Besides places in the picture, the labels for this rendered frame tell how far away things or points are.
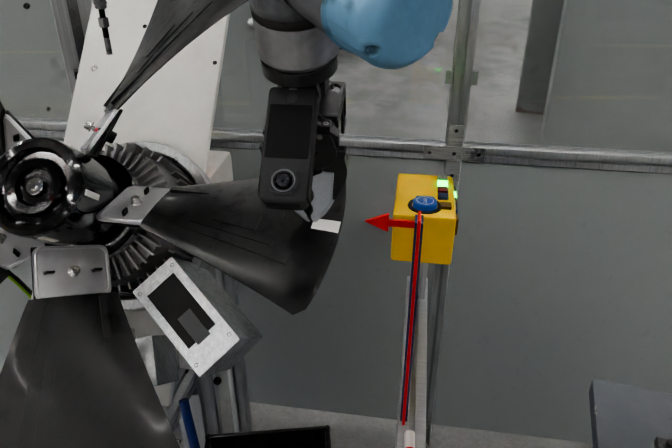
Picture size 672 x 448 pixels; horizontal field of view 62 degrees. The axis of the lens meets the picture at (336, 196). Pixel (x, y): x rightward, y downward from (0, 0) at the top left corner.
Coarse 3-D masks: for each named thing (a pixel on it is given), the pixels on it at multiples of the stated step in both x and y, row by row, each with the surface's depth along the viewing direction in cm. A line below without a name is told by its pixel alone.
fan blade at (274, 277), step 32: (192, 192) 71; (224, 192) 71; (256, 192) 70; (160, 224) 65; (192, 224) 65; (224, 224) 65; (256, 224) 65; (288, 224) 65; (224, 256) 62; (256, 256) 62; (288, 256) 62; (320, 256) 62; (256, 288) 60; (288, 288) 60
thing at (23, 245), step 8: (0, 232) 71; (8, 240) 72; (16, 240) 72; (24, 240) 72; (32, 240) 72; (0, 248) 72; (8, 248) 72; (16, 248) 72; (24, 248) 73; (0, 256) 72; (8, 256) 73; (16, 256) 73; (24, 256) 73; (0, 264) 73; (8, 264) 73; (16, 264) 74
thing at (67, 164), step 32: (0, 160) 66; (32, 160) 66; (64, 160) 65; (96, 160) 72; (0, 192) 66; (64, 192) 65; (96, 192) 67; (0, 224) 64; (32, 224) 64; (64, 224) 64; (96, 224) 69
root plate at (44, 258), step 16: (32, 256) 66; (48, 256) 67; (64, 256) 69; (80, 256) 70; (96, 256) 71; (64, 272) 68; (80, 272) 69; (96, 272) 71; (48, 288) 66; (64, 288) 68; (80, 288) 69; (96, 288) 70
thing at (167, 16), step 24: (168, 0) 80; (192, 0) 74; (216, 0) 71; (240, 0) 69; (168, 24) 74; (192, 24) 70; (144, 48) 77; (168, 48) 70; (144, 72) 70; (120, 96) 70
